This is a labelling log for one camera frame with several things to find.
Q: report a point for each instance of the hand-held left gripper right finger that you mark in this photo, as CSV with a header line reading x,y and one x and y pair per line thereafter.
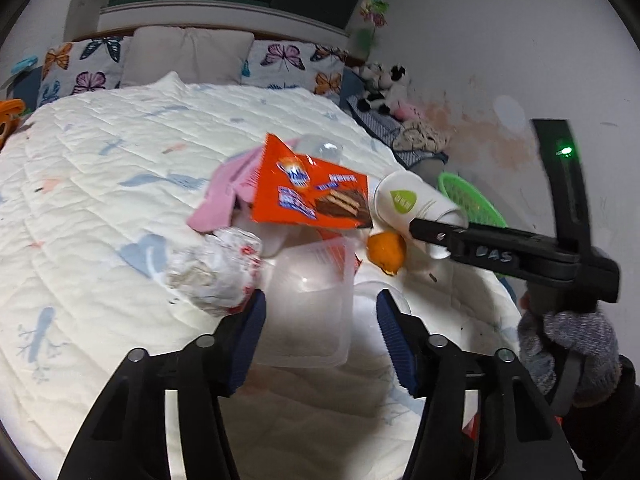
x,y
395,330

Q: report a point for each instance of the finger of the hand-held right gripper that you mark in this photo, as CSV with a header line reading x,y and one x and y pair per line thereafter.
x,y
430,232

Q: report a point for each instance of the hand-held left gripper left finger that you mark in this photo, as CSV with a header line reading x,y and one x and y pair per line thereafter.
x,y
250,330

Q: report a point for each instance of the clear round plastic lid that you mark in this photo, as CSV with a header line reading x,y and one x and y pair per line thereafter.
x,y
362,300

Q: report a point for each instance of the white paper cup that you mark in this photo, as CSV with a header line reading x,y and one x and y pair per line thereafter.
x,y
400,200

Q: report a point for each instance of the green plastic basket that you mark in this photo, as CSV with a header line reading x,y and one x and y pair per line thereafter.
x,y
475,205

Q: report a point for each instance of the clear square plastic container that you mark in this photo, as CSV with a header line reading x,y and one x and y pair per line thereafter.
x,y
305,320

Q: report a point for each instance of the orange snack wrapper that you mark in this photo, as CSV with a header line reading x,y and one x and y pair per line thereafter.
x,y
300,190

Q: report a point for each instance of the person's right forearm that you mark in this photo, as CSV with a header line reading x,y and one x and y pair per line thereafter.
x,y
610,440

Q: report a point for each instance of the person's right hand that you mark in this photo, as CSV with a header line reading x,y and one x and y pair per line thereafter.
x,y
595,345

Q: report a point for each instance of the beige printed cloth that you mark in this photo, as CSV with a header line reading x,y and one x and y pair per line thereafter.
x,y
420,137

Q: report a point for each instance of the pink plush toy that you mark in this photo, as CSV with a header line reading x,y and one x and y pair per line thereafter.
x,y
407,109

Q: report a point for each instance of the pink cloth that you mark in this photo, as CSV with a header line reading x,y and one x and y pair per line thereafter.
x,y
220,200

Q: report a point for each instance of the black and white plush toy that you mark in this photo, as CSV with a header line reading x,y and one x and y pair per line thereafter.
x,y
385,85

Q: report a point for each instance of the blue bed sheet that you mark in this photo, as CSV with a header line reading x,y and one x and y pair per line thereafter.
x,y
352,85

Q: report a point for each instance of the white printed quilt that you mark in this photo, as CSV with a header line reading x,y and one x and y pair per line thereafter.
x,y
100,185

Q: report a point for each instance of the large butterfly print pillow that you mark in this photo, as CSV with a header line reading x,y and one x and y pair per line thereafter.
x,y
290,62

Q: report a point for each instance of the beige pillow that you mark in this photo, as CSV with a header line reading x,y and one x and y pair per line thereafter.
x,y
190,55

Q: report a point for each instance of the small butterfly print pillow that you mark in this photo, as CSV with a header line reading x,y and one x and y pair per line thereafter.
x,y
85,65

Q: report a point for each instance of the orange plush toy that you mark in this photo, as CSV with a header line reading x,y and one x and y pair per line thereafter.
x,y
9,120

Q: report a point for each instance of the colourful flower wall decoration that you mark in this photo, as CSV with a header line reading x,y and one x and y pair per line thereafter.
x,y
374,15

